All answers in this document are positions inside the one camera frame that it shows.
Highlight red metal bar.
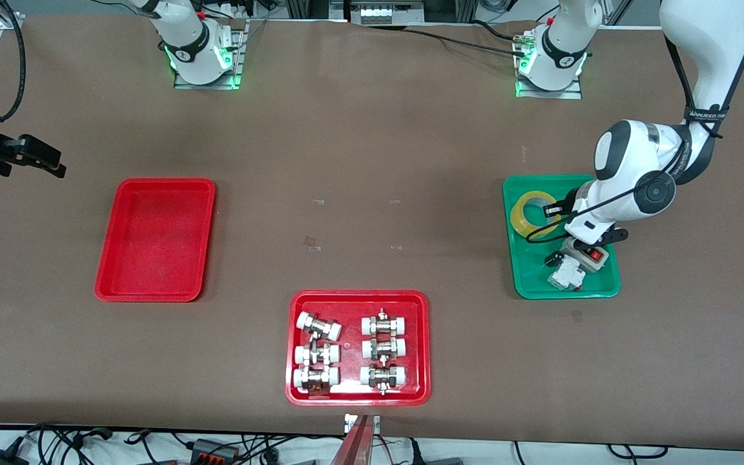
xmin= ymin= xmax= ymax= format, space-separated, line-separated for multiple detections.
xmin=329 ymin=415 xmax=379 ymax=465

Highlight empty red plastic tray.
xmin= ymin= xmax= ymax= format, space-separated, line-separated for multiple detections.
xmin=94 ymin=178 xmax=216 ymax=303

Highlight white circuit breaker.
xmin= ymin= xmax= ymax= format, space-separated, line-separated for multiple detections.
xmin=547 ymin=254 xmax=588 ymax=292

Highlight red tray holding fittings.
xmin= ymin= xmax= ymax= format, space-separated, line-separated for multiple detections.
xmin=285 ymin=289 xmax=432 ymax=407

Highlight small silver bracket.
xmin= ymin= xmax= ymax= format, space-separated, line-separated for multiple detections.
xmin=344 ymin=413 xmax=382 ymax=435

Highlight green plastic tray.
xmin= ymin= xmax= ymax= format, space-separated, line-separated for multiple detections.
xmin=502 ymin=174 xmax=623 ymax=301

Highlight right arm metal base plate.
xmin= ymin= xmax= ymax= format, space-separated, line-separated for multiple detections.
xmin=173 ymin=18 xmax=247 ymax=90

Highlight white power strip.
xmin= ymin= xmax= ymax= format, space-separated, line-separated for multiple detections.
xmin=349 ymin=0 xmax=426 ymax=26

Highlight yellow tape roll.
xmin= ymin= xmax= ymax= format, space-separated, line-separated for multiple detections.
xmin=510 ymin=190 xmax=564 ymax=240

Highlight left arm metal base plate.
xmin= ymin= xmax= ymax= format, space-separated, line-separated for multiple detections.
xmin=515 ymin=29 xmax=584 ymax=100

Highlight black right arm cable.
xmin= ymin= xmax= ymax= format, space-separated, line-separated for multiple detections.
xmin=0 ymin=0 xmax=26 ymax=123

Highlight white capped brass pipe fitting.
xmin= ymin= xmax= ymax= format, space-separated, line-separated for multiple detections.
xmin=359 ymin=364 xmax=408 ymax=395
xmin=361 ymin=309 xmax=409 ymax=337
xmin=293 ymin=366 xmax=341 ymax=394
xmin=294 ymin=342 xmax=341 ymax=368
xmin=361 ymin=336 xmax=408 ymax=362
xmin=296 ymin=311 xmax=343 ymax=342

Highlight grey switch box red button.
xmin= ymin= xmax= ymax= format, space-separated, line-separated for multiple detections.
xmin=562 ymin=236 xmax=609 ymax=275

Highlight black cable on table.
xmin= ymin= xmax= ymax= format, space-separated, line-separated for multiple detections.
xmin=403 ymin=26 xmax=526 ymax=57

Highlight black box orange connectors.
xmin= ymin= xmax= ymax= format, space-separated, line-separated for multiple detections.
xmin=189 ymin=438 xmax=242 ymax=464

